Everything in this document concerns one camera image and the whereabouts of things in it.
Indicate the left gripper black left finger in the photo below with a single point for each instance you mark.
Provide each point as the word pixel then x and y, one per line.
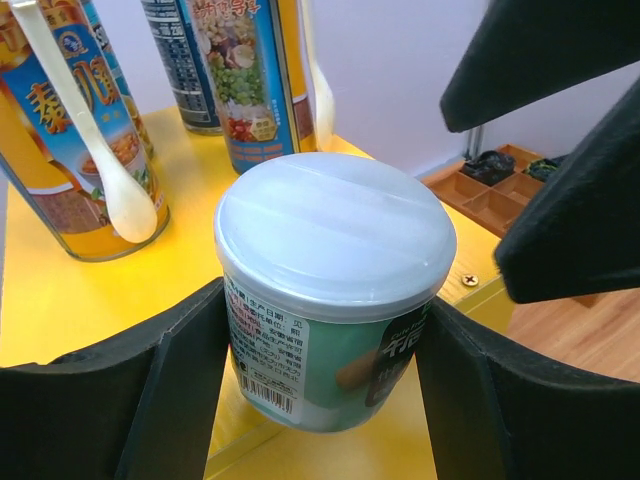
pixel 138 405

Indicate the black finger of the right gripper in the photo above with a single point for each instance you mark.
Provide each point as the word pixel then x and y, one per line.
pixel 580 233
pixel 525 51

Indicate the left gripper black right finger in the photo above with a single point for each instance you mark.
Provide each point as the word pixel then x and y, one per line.
pixel 498 410

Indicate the white-lid can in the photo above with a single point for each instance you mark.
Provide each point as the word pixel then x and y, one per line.
pixel 331 263

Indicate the purple-label can with spoon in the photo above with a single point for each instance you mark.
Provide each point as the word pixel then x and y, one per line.
pixel 270 95

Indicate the blue porridge can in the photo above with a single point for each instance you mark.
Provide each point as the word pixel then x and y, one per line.
pixel 42 153

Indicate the blue Progresso soup can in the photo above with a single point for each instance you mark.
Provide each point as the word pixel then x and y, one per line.
pixel 176 37
pixel 117 74

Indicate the green patterned rolled sock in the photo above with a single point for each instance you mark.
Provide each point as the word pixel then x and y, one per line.
pixel 544 168

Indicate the wooden divided organizer tray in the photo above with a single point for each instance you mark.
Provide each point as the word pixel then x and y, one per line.
pixel 493 207

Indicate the black rolled sock top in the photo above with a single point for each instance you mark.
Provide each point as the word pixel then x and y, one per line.
pixel 490 167

